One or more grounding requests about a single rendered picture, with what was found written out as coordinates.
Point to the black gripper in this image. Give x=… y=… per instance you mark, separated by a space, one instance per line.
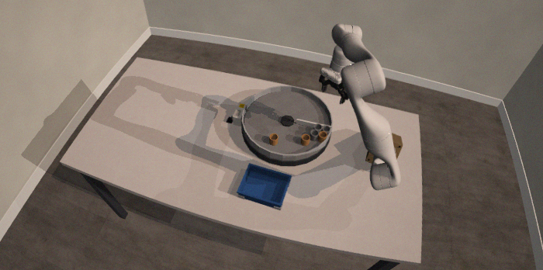
x=334 y=85

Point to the blue square tray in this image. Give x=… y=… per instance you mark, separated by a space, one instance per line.
x=264 y=184

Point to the dark grey metal bushing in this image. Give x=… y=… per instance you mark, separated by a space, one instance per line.
x=314 y=132
x=326 y=129
x=318 y=127

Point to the grey round turning table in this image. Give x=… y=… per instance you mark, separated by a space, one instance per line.
x=289 y=112

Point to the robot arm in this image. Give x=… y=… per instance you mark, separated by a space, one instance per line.
x=362 y=79

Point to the bronze bushing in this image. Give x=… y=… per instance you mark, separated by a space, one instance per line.
x=275 y=137
x=305 y=139
x=322 y=136

